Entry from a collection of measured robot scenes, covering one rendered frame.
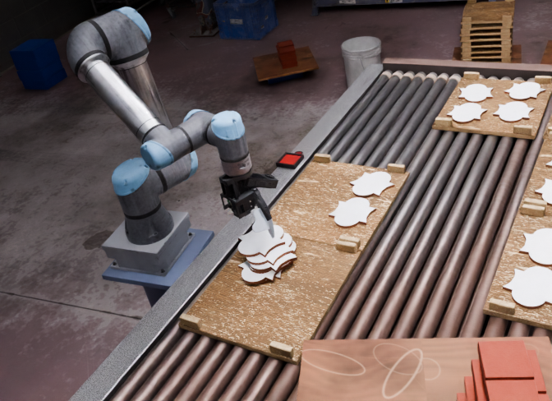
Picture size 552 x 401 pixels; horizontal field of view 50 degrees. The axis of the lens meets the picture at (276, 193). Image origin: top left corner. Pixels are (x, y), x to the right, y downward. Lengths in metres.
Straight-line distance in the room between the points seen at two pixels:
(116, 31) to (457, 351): 1.16
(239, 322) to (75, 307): 1.86
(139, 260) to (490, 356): 1.19
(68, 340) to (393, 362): 2.14
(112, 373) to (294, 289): 0.50
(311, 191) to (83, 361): 1.53
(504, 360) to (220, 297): 0.87
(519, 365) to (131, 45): 1.25
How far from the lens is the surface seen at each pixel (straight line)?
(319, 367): 1.29
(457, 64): 2.69
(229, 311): 1.60
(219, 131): 1.45
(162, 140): 1.49
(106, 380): 1.59
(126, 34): 1.72
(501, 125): 2.25
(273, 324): 1.53
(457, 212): 1.85
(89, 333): 3.14
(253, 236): 1.71
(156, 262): 1.85
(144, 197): 1.79
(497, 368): 0.97
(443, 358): 1.29
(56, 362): 3.09
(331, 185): 1.97
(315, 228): 1.79
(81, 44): 1.67
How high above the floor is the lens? 2.04
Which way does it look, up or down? 34 degrees down
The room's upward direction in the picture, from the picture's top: 11 degrees counter-clockwise
